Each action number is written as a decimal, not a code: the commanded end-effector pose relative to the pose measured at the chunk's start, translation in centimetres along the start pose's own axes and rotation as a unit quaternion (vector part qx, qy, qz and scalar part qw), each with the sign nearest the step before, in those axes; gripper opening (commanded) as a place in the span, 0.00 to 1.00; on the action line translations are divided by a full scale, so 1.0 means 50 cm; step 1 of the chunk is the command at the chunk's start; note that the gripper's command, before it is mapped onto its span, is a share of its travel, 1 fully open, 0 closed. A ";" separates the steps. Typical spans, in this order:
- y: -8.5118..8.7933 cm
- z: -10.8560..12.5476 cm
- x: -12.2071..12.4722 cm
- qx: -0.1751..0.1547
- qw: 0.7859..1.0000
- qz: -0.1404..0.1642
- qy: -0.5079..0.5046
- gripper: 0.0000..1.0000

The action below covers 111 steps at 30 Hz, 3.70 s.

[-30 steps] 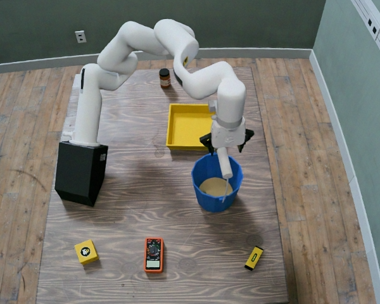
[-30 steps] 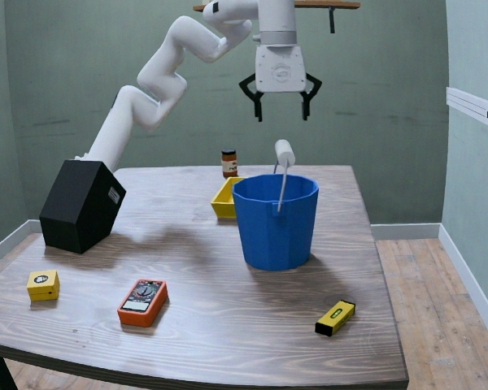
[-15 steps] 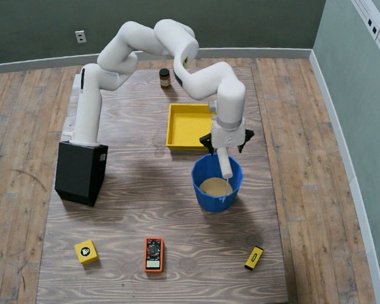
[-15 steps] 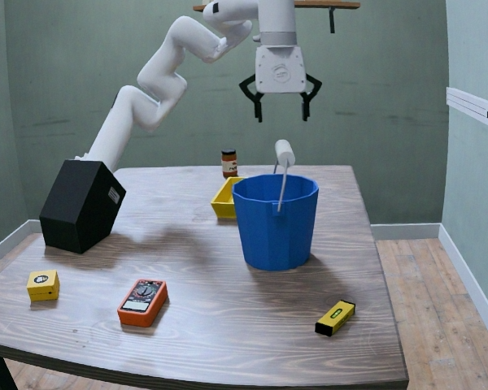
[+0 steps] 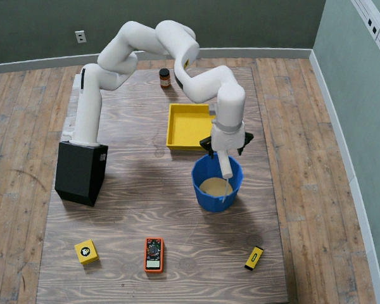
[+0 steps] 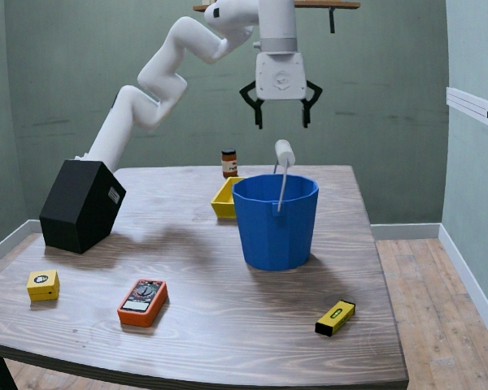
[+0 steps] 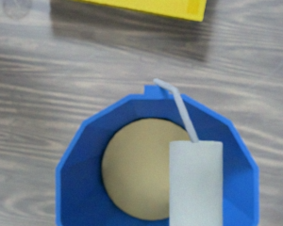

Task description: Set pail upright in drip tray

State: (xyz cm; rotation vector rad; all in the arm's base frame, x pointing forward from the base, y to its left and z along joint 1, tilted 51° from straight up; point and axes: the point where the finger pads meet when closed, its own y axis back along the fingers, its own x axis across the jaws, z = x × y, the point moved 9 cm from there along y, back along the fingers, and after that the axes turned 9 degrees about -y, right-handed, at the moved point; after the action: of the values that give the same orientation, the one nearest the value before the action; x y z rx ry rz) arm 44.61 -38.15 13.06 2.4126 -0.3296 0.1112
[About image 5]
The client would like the small orange jar with black lid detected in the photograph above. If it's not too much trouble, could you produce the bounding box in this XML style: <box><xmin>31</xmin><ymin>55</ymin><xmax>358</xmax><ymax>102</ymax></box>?
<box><xmin>159</xmin><ymin>68</ymin><xmax>171</xmax><ymax>89</ymax></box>

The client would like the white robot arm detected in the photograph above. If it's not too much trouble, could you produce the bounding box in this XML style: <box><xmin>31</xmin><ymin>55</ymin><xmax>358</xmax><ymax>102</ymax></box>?
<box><xmin>63</xmin><ymin>20</ymin><xmax>246</xmax><ymax>146</ymax></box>

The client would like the yellow rectangular tray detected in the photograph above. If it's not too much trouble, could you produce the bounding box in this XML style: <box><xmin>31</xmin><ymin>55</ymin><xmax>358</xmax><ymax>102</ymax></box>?
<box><xmin>166</xmin><ymin>104</ymin><xmax>215</xmax><ymax>150</ymax></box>

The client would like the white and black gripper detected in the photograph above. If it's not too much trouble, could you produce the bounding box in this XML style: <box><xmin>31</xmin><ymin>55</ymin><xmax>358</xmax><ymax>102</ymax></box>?
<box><xmin>199</xmin><ymin>121</ymin><xmax>254</xmax><ymax>160</ymax></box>

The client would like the yellow pocket level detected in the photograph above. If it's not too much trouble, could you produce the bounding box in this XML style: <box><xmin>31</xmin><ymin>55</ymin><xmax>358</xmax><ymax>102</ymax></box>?
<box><xmin>244</xmin><ymin>246</ymin><xmax>263</xmax><ymax>271</ymax></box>

